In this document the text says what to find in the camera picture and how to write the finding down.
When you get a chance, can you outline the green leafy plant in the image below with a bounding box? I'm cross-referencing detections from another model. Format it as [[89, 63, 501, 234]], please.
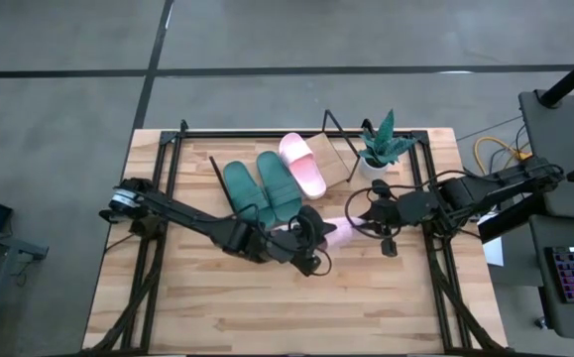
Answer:
[[357, 108, 419, 168]]

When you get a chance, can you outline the green rubber slide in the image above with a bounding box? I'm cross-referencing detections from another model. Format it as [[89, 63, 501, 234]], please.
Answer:
[[222, 160, 277, 231], [256, 150, 304, 223]]

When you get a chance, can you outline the black stand pole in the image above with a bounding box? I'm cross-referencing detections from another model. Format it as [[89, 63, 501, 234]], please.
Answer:
[[537, 44, 574, 109]]

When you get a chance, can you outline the pink rubber slide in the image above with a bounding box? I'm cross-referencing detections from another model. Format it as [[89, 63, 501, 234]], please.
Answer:
[[271, 216, 368, 253], [278, 131, 328, 201]]

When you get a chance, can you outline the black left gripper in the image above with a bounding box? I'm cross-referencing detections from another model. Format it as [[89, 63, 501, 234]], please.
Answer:
[[266, 204, 339, 279]]

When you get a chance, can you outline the yellow cable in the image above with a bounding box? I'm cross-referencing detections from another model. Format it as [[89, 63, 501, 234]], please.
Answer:
[[473, 135, 534, 187]]

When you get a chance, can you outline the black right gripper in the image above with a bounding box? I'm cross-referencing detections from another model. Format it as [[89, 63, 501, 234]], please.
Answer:
[[358, 178, 442, 259]]

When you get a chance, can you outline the white paper sheet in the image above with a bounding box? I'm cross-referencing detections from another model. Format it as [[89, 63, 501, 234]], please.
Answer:
[[478, 215, 507, 268]]

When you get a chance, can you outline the grey desk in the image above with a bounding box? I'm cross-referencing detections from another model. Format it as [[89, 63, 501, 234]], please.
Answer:
[[517, 88, 574, 222], [527, 212, 574, 344]]

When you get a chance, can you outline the white plant pot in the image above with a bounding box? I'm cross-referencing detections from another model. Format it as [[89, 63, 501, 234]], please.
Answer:
[[358, 156, 390, 181]]

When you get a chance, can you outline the black aluminium table frame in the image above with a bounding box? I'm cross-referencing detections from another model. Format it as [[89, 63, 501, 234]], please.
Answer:
[[80, 118, 507, 357]]

